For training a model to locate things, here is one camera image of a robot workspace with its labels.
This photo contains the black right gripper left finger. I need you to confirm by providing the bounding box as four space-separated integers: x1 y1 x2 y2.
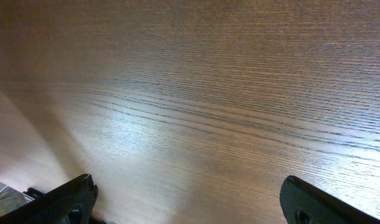
0 174 99 224

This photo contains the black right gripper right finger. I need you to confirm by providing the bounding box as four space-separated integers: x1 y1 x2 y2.
279 175 380 224

